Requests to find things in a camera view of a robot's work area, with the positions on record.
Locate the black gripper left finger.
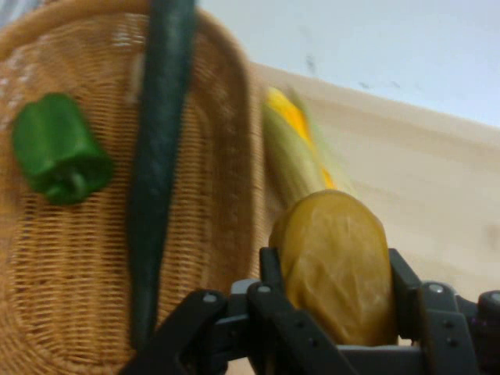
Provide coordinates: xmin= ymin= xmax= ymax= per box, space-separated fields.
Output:
xmin=119 ymin=245 xmax=352 ymax=375

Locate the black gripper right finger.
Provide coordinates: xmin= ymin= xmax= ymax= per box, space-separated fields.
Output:
xmin=388 ymin=248 xmax=500 ymax=375

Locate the yellowish brown potato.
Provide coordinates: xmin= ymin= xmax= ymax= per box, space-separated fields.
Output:
xmin=268 ymin=189 xmax=399 ymax=348

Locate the wooden cutting board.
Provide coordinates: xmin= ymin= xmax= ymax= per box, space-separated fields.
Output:
xmin=230 ymin=62 xmax=500 ymax=375

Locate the yellow corn cob with husk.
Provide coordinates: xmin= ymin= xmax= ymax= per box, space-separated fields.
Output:
xmin=260 ymin=86 xmax=359 ymax=205

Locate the dark green cucumber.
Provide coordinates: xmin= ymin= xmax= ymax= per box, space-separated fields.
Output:
xmin=127 ymin=0 xmax=198 ymax=349

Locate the woven wicker basket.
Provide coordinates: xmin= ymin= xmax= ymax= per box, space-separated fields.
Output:
xmin=0 ymin=0 xmax=277 ymax=375

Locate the green bell pepper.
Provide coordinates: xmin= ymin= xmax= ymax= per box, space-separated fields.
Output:
xmin=10 ymin=92 xmax=116 ymax=207

